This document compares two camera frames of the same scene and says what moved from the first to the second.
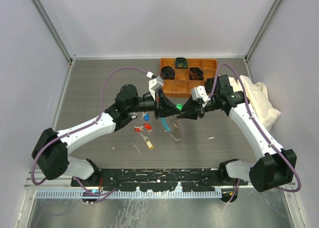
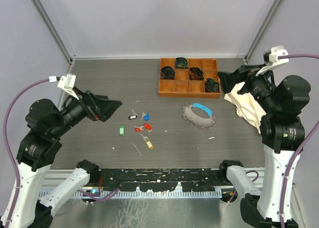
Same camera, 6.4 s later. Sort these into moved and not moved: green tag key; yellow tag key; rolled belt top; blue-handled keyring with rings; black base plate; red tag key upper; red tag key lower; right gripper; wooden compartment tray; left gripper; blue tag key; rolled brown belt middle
Moved: left gripper; green tag key; blue-handled keyring with rings; right gripper
Not moved: rolled belt top; wooden compartment tray; red tag key lower; black base plate; yellow tag key; rolled brown belt middle; blue tag key; red tag key upper
